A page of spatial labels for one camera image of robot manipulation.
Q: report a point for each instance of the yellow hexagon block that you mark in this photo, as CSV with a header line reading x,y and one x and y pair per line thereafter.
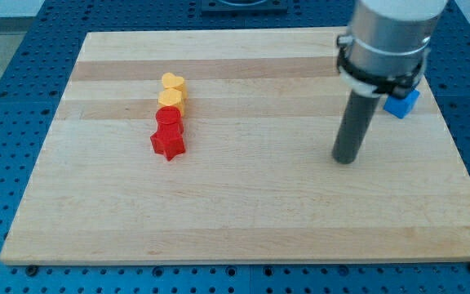
x,y
172,97

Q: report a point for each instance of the blue cube block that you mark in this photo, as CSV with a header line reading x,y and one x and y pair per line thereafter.
x,y
401,107

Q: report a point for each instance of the red cylinder block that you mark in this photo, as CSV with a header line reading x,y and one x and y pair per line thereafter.
x,y
167,117

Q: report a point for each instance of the red star block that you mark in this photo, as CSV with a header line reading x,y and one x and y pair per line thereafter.
x,y
168,140

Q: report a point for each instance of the yellow heart block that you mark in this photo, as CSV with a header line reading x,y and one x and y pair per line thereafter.
x,y
171,81

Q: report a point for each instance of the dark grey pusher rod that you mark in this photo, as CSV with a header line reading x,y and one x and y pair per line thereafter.
x,y
355,122

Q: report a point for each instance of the light wooden board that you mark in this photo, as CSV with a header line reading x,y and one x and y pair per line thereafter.
x,y
257,183

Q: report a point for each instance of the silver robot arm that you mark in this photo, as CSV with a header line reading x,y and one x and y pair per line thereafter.
x,y
384,49

